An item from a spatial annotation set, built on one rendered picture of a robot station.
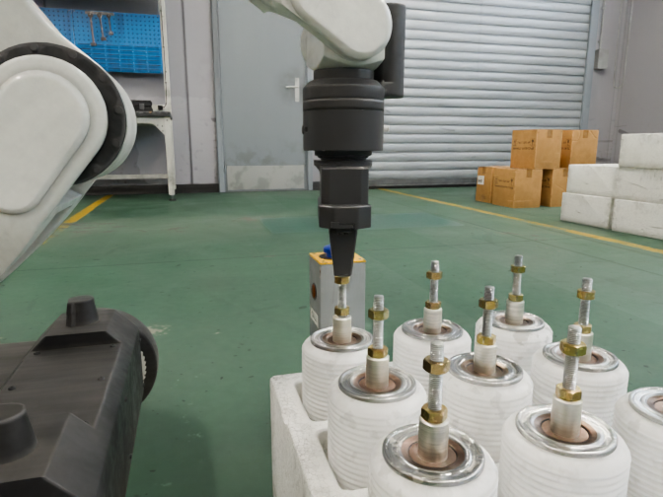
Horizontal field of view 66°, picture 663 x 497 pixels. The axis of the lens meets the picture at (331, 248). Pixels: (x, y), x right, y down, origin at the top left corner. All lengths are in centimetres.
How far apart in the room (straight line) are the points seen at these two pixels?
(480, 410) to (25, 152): 50
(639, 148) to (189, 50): 403
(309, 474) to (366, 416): 8
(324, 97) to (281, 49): 506
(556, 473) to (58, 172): 51
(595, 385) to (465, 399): 14
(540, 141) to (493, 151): 220
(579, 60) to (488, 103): 131
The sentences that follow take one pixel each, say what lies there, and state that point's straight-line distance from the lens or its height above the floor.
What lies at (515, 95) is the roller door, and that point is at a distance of 657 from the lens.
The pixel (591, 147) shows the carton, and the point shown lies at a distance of 460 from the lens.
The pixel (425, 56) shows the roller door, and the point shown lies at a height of 143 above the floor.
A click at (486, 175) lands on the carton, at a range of 452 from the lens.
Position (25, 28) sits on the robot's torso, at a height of 59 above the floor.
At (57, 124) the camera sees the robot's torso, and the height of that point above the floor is 50.
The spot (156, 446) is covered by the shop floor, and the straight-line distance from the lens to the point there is 93.
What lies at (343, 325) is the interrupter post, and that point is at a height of 27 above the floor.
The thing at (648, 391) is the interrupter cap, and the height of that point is 25.
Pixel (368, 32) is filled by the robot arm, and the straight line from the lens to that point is 53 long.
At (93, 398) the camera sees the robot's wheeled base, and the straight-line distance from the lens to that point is 67.
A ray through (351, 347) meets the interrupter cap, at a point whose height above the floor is 25.
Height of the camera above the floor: 48
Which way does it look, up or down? 12 degrees down
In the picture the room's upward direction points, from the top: straight up
